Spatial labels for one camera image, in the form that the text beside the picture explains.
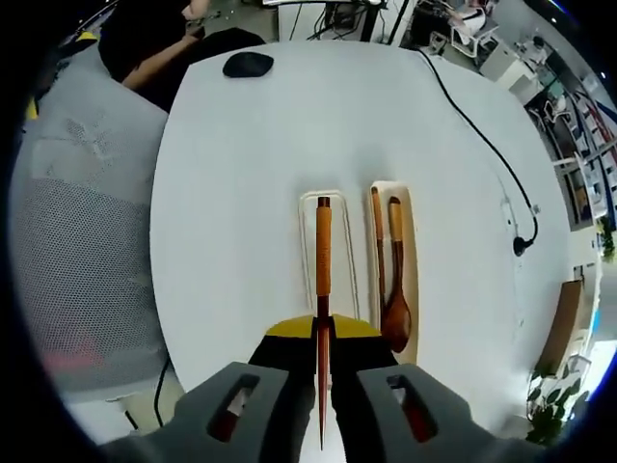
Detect wooden spoon utensil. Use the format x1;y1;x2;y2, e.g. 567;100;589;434
382;196;414;354

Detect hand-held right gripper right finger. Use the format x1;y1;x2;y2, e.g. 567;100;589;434
332;313;512;463

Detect grey mesh office chair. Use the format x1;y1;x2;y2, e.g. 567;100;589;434
12;62;174;402

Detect wooden chopstick utensil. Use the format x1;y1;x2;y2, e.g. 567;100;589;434
370;189;388;311
314;194;335;452

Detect black computer mouse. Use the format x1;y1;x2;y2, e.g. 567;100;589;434
222;51;276;79

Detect white office chair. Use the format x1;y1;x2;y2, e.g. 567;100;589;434
427;11;503;63

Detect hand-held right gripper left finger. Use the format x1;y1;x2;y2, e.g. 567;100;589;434
103;313;317;463

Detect beige cutlery case base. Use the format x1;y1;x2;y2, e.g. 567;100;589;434
367;179;419;364

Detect white cabinet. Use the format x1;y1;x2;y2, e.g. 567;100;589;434
478;41;537;94

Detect black power cable with plug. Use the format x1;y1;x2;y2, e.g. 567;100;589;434
416;46;541;258

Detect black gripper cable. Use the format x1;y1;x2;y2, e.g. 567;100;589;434
152;358;170;430

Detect shelves with white bins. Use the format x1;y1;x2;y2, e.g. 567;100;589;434
572;85;617;224

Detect potted green plant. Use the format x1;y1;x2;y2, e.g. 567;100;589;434
523;365;595;446

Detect beige cutlery case lid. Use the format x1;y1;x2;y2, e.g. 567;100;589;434
298;188;362;323

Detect small green plant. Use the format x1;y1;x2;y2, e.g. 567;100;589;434
597;215;617;262

